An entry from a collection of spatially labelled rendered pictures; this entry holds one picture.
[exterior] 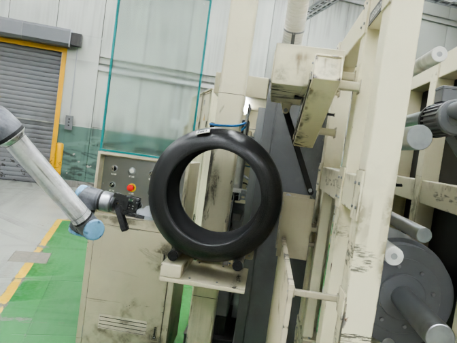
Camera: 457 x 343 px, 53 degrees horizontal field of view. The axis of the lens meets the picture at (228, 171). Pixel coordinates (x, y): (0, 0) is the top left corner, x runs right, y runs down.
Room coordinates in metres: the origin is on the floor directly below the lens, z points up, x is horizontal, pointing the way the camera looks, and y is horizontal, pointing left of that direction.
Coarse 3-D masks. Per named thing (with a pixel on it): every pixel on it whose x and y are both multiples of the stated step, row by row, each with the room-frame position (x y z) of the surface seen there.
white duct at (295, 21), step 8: (288, 0) 2.55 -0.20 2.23; (296, 0) 2.51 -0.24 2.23; (304, 0) 2.51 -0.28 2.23; (288, 8) 2.57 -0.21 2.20; (296, 8) 2.53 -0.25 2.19; (304, 8) 2.54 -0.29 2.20; (288, 16) 2.59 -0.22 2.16; (296, 16) 2.56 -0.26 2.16; (304, 16) 2.58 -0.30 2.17; (288, 24) 2.61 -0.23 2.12; (296, 24) 2.59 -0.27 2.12; (304, 24) 2.62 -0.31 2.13; (288, 32) 2.63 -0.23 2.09; (296, 32) 2.62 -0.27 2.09; (288, 40) 2.66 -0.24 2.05; (296, 40) 2.65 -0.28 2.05
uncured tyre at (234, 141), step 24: (192, 144) 1.88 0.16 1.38; (216, 144) 1.87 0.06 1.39; (240, 144) 1.87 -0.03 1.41; (168, 168) 1.89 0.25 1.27; (264, 168) 1.86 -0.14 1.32; (168, 192) 2.16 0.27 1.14; (264, 192) 1.85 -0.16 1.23; (168, 216) 1.88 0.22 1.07; (264, 216) 1.85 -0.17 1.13; (168, 240) 1.92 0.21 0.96; (192, 240) 1.87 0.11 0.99; (216, 240) 2.14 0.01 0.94; (240, 240) 1.86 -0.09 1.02; (264, 240) 1.90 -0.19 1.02
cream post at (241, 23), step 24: (240, 0) 2.27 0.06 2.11; (240, 24) 2.27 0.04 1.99; (240, 48) 2.27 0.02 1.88; (240, 72) 2.27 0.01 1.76; (240, 96) 2.27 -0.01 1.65; (216, 120) 2.27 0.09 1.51; (240, 120) 2.27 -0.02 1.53; (216, 168) 2.27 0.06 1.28; (216, 192) 2.27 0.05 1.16; (216, 216) 2.27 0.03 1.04; (192, 288) 2.28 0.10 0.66; (192, 312) 2.27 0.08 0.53; (192, 336) 2.27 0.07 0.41
